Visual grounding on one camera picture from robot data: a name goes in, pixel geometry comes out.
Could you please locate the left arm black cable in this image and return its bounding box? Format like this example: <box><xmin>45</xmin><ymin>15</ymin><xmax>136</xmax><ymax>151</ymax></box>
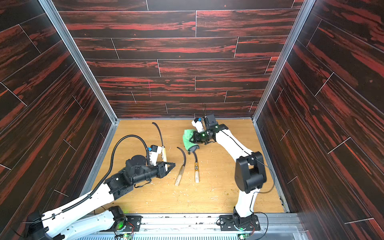
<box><xmin>11</xmin><ymin>134</ymin><xmax>150</xmax><ymax>238</ymax></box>

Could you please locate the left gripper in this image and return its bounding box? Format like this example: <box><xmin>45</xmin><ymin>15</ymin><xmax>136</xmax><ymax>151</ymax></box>
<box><xmin>131</xmin><ymin>161</ymin><xmax>176</xmax><ymax>186</ymax></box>

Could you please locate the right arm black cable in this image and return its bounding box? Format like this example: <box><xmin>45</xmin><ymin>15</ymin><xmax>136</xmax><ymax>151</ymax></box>
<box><xmin>203</xmin><ymin>103</ymin><xmax>275</xmax><ymax>240</ymax></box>

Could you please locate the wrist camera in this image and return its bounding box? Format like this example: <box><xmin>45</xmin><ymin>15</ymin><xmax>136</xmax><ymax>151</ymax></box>
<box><xmin>149</xmin><ymin>145</ymin><xmax>163</xmax><ymax>166</ymax></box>
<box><xmin>192</xmin><ymin>118</ymin><xmax>205</xmax><ymax>133</ymax></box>

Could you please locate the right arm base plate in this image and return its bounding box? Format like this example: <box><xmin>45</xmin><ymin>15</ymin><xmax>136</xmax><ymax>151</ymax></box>
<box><xmin>216</xmin><ymin>214</ymin><xmax>261</xmax><ymax>232</ymax></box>

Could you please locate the small sickle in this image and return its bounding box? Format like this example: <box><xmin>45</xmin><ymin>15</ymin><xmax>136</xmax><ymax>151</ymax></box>
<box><xmin>175</xmin><ymin>147</ymin><xmax>187</xmax><ymax>186</ymax></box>
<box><xmin>193</xmin><ymin>152</ymin><xmax>200</xmax><ymax>183</ymax></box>
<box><xmin>152</xmin><ymin>122</ymin><xmax>167</xmax><ymax>162</ymax></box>

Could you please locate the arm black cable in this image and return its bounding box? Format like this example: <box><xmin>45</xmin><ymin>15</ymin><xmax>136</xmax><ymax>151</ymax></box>
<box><xmin>11</xmin><ymin>134</ymin><xmax>150</xmax><ymax>238</ymax></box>
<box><xmin>203</xmin><ymin>103</ymin><xmax>275</xmax><ymax>240</ymax></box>

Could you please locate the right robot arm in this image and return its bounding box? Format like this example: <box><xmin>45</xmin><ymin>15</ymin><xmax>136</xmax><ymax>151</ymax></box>
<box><xmin>183</xmin><ymin>115</ymin><xmax>267</xmax><ymax>231</ymax></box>

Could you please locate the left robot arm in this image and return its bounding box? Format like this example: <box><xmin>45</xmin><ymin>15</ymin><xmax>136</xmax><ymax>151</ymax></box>
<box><xmin>25</xmin><ymin>155</ymin><xmax>175</xmax><ymax>240</ymax></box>

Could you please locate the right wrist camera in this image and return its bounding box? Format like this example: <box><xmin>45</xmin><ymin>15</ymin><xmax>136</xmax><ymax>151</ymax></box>
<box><xmin>192</xmin><ymin>118</ymin><xmax>205</xmax><ymax>133</ymax></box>

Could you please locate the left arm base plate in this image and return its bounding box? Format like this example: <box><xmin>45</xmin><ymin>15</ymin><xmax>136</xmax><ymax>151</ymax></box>
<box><xmin>102</xmin><ymin>215</ymin><xmax>143</xmax><ymax>233</ymax></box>

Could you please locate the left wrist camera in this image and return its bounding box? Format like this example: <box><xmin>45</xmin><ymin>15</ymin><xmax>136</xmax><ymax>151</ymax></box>
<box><xmin>149</xmin><ymin>145</ymin><xmax>163</xmax><ymax>166</ymax></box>

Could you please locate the green and black rag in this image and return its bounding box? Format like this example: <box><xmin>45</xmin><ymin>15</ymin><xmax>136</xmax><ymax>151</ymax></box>
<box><xmin>183</xmin><ymin>130</ymin><xmax>200</xmax><ymax>153</ymax></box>

